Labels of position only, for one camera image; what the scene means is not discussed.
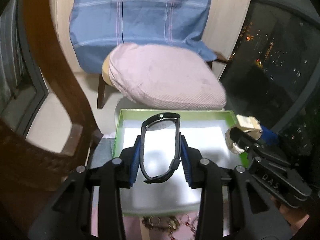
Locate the black watch band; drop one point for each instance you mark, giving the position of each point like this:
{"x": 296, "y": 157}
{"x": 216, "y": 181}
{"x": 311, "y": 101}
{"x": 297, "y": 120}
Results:
{"x": 160, "y": 147}

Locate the pink cushion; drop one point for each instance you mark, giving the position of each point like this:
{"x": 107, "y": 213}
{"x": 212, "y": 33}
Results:
{"x": 165, "y": 76}

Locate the cream white wristwatch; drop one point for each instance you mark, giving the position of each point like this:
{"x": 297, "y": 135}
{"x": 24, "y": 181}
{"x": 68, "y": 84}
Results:
{"x": 247, "y": 124}

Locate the blue plaid cloth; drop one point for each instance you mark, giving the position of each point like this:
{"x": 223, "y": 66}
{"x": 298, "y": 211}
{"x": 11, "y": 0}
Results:
{"x": 96, "y": 27}

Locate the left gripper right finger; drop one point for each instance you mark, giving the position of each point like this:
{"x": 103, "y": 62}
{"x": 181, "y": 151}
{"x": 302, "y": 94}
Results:
{"x": 233, "y": 205}

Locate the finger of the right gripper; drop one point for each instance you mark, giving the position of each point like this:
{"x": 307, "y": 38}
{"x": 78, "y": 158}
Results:
{"x": 243, "y": 140}
{"x": 268, "y": 135}

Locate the person's right hand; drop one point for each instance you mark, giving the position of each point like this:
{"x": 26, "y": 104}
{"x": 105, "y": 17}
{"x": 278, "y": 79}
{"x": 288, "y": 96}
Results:
{"x": 295, "y": 217}

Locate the dark wooden chair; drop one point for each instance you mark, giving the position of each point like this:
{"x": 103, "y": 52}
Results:
{"x": 160, "y": 79}

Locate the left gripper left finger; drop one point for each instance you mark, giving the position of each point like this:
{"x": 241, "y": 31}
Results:
{"x": 87, "y": 204}

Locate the pink plaid cloth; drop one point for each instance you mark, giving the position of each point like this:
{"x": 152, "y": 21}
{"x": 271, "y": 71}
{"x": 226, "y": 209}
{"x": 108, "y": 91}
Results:
{"x": 171, "y": 197}

